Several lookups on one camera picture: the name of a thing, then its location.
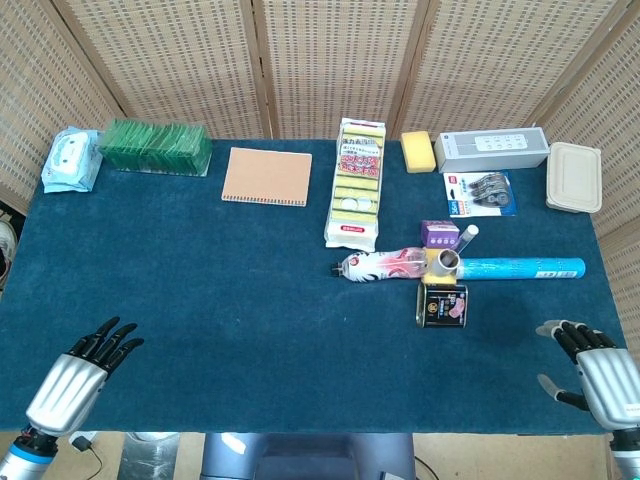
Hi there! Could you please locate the yellow sponge multipack bag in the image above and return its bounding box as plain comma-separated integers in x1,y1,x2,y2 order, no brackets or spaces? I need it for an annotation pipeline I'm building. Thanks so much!
323,117,387,253

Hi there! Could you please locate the white power strip box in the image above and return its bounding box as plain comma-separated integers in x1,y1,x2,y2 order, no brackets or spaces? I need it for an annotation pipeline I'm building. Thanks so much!
433,127,551,174

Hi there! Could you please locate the correction tape blister pack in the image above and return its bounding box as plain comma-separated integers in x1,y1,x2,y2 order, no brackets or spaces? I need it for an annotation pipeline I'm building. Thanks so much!
442,170,520,219

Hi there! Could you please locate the white red plastic drink bottle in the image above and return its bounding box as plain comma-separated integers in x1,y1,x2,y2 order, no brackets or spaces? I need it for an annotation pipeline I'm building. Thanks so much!
329,246,432,284

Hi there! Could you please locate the white paper roll cardboard core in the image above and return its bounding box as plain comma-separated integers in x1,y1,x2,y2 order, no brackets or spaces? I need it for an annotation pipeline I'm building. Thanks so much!
430,248,464,278

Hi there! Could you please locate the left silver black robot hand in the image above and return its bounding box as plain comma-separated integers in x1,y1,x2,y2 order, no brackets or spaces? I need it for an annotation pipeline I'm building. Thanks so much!
24,315,145,436

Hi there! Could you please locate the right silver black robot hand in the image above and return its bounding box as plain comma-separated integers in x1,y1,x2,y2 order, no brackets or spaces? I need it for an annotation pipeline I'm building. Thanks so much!
535,319,640,436

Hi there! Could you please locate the silver metal post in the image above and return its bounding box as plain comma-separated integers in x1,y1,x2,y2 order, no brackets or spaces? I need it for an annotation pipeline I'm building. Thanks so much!
121,432,181,480

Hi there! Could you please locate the light blue wrapped roll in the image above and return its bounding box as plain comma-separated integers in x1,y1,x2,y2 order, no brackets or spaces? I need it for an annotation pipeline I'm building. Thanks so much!
457,256,587,283

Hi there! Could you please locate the beige lidded food container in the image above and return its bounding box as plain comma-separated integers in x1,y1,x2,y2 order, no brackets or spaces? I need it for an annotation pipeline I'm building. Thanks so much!
544,141,603,215

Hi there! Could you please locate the small purple box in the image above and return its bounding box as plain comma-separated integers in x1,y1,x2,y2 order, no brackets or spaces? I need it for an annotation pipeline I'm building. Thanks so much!
419,219,460,250

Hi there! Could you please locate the black luncheon meat can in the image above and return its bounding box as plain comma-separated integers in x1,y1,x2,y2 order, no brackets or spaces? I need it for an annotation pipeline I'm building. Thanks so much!
415,282,470,330

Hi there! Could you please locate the clear box of green packets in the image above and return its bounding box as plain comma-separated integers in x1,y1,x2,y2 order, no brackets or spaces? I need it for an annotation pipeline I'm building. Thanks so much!
97,118,214,177

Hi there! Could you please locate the woven bamboo folding screen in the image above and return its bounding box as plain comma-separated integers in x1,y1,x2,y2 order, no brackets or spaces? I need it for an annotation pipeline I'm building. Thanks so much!
0,0,640,331

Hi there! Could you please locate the dark blue table cloth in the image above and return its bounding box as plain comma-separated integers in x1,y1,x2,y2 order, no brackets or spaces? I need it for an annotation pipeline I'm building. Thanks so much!
0,138,640,435

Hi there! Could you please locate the blue grey robot torso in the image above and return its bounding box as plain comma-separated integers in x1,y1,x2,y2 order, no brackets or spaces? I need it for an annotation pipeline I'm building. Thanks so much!
199,432,416,480

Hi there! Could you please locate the bottle with white round cap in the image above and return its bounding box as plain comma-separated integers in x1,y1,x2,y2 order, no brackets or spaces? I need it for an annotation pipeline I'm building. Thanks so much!
452,224,480,257

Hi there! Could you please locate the light blue wet wipes pack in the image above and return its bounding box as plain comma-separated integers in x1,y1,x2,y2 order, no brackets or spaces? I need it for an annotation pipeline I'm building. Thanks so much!
40,125,104,195

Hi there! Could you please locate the large yellow sponge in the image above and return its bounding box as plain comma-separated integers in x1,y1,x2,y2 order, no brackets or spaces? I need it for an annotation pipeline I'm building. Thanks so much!
400,130,438,174

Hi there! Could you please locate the brown spiral notebook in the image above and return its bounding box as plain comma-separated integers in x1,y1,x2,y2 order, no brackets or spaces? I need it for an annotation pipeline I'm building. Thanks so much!
221,146,313,208

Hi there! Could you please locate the small yellow sponge block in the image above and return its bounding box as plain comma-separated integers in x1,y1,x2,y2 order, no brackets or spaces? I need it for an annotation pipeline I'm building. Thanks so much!
422,247,457,288

